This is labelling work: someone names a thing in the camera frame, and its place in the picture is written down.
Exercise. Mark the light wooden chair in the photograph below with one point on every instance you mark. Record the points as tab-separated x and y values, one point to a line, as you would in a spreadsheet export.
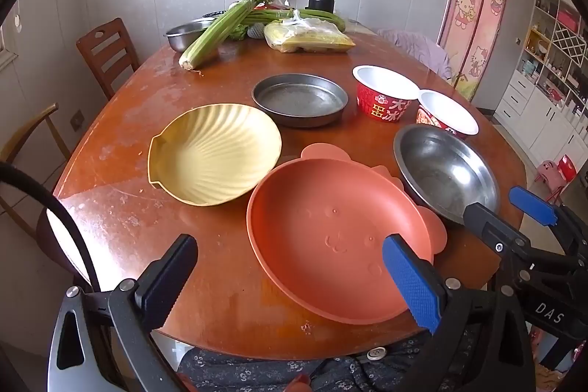
50	116

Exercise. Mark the stainless steel basin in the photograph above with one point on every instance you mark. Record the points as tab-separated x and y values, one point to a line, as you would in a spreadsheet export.
183	34

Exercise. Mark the red child chair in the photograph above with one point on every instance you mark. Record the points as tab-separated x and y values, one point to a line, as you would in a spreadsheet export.
566	169

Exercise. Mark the green leafy vegetable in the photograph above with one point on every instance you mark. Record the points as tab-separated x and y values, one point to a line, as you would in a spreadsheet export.
238	33

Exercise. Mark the long celery bunch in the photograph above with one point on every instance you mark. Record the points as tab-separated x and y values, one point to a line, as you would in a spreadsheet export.
206	38

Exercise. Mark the round dark metal tray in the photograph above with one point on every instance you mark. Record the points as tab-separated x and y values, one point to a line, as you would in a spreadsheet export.
298	100

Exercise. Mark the brown wooden chair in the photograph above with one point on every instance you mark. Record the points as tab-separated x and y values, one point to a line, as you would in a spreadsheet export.
105	47

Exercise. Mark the stainless steel bowl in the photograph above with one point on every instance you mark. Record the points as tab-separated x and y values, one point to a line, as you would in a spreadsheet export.
441	171

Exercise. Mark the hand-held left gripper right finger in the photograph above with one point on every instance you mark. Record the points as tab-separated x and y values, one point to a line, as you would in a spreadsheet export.
411	277

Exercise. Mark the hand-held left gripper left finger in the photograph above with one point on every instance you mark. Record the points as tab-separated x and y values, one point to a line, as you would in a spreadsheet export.
171	275

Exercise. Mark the pink child stool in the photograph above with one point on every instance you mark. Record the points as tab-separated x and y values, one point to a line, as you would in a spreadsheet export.
545	174

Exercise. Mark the white shelf cabinet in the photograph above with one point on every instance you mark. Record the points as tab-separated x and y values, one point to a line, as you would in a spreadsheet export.
523	98

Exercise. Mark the foam net wrapped fruit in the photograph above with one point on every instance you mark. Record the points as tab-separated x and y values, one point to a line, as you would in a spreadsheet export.
255	32

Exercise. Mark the dark floral clothing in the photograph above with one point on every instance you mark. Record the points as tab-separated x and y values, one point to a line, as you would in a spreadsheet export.
257	373

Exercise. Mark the yellow shell-shaped plate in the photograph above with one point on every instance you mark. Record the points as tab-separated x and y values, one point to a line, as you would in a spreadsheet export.
216	153

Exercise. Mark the plastic bag of corn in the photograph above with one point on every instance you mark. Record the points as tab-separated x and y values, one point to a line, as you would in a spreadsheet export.
308	38

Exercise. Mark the orange bear-shaped plate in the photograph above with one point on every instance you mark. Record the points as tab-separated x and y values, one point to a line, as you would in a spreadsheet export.
317	226

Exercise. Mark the pink cartoon printed curtain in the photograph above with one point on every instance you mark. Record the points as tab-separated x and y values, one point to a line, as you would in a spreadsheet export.
473	6

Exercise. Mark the red paper bowl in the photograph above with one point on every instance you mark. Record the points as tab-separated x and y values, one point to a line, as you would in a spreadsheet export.
383	82
445	112

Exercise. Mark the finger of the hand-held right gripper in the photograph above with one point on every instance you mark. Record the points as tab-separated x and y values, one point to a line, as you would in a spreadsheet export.
491	224
533	206

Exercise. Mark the purple cloth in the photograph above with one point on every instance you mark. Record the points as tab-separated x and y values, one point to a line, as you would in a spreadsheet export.
413	47

